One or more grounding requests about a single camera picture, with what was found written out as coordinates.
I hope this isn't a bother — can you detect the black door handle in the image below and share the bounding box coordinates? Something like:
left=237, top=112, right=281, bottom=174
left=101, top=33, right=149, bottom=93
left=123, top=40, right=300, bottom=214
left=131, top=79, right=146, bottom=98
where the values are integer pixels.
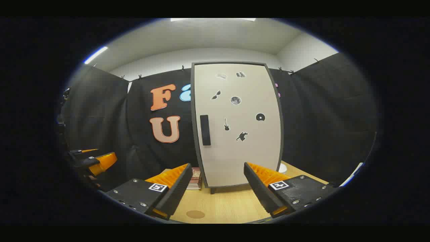
left=200, top=115, right=211, bottom=146

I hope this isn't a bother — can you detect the white cabinet door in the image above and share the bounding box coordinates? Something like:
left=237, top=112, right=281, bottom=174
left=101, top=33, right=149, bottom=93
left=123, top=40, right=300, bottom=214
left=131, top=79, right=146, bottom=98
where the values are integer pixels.
left=194, top=64, right=281, bottom=187

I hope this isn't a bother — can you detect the black backdrop cloth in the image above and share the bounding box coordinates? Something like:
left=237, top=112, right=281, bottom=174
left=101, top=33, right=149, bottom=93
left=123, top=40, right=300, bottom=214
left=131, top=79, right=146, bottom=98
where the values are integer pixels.
left=62, top=52, right=378, bottom=192

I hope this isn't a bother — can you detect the row of black cloth clips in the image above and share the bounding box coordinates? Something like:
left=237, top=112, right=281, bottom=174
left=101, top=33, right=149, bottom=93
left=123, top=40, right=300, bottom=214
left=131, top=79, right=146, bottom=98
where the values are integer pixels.
left=92, top=58, right=321, bottom=81

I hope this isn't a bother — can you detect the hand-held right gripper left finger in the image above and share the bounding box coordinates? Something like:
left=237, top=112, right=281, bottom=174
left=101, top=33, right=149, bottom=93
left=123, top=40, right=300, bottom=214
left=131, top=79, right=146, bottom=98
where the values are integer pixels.
left=101, top=163, right=194, bottom=221

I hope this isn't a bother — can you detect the dark grey cabinet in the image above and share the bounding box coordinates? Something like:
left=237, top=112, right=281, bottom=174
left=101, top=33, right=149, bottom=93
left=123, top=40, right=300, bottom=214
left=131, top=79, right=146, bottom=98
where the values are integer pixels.
left=190, top=61, right=285, bottom=195

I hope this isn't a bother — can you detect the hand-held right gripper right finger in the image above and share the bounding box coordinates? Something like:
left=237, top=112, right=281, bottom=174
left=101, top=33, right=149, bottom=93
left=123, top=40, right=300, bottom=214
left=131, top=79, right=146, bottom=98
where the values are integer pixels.
left=244, top=162, right=336, bottom=218

